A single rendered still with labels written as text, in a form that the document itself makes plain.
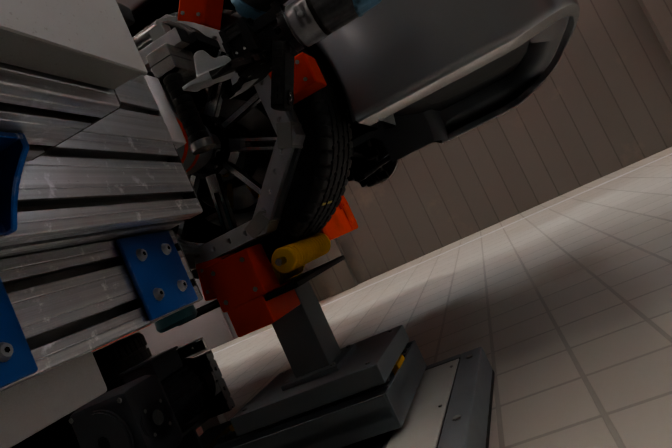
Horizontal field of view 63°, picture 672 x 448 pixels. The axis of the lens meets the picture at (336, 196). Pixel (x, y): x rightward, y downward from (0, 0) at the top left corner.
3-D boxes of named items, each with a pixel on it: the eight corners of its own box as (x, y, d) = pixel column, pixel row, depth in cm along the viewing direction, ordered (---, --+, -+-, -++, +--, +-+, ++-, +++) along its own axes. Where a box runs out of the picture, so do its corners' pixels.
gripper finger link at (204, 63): (171, 64, 92) (223, 46, 94) (185, 96, 91) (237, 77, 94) (169, 57, 89) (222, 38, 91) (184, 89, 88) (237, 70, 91)
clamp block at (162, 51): (203, 74, 106) (192, 49, 106) (176, 66, 97) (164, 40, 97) (183, 86, 107) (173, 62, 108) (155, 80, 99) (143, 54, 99)
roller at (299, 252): (337, 248, 143) (328, 227, 143) (295, 269, 115) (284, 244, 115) (319, 256, 144) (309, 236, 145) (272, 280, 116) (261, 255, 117)
